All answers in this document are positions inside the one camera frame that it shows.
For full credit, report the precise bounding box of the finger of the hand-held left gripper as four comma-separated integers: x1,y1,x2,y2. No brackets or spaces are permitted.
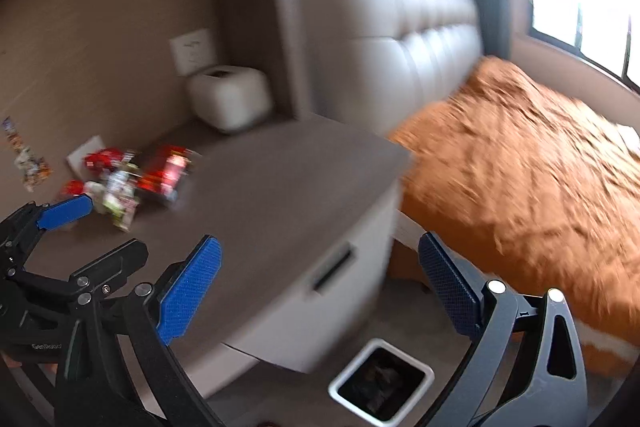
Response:
0,194,95,273
69,239,150,295

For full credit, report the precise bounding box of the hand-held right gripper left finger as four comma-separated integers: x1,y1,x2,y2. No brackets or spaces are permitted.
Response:
55,234,223,427

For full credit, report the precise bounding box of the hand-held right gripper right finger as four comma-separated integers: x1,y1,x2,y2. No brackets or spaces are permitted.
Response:
418,231,590,427

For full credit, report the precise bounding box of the red wrapper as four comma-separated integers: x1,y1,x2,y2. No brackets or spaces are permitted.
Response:
60,179,90,200

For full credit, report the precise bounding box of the green white snack packet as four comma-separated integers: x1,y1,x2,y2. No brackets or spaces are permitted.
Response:
97,167,143,233

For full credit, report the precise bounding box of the small red snack packet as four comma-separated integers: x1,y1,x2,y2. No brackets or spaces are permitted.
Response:
82,148,126,176

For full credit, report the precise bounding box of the large red snack packet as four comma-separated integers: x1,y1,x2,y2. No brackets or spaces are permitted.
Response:
137,146,202,204

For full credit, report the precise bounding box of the white square bin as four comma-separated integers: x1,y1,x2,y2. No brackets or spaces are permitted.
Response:
327,338,435,424

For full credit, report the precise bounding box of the white card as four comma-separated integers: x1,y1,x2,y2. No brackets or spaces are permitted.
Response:
66,135,106,180

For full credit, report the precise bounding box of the colourful sticker strip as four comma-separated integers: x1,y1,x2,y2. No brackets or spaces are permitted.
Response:
0,116,54,192

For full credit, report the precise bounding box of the orange blanket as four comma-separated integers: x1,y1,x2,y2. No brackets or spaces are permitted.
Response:
387,55,640,378

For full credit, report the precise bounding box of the grey top white nightstand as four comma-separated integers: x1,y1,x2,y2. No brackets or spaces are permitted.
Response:
0,114,414,375

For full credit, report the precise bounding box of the white rounded box device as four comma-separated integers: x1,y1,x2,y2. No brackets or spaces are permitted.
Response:
186,64,275,134

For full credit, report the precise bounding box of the beige padded headboard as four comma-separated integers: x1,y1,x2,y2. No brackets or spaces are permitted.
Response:
290,0,483,136

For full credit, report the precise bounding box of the white wall socket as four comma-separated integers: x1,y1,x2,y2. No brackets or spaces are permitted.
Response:
169,28,217,78

